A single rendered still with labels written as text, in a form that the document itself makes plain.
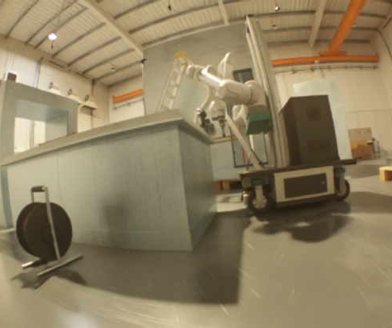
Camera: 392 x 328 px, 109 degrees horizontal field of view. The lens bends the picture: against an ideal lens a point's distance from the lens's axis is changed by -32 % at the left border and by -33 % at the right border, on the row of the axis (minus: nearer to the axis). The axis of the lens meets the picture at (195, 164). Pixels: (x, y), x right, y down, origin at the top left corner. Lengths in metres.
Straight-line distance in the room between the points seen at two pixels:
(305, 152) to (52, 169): 1.77
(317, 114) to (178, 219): 1.26
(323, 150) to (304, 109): 0.34
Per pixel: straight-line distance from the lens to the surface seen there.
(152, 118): 0.93
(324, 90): 7.64
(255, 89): 1.55
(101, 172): 1.14
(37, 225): 0.97
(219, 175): 3.57
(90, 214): 1.23
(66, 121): 3.00
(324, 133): 1.66
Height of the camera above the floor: 0.37
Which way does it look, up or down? 2 degrees up
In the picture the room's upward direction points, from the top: 6 degrees counter-clockwise
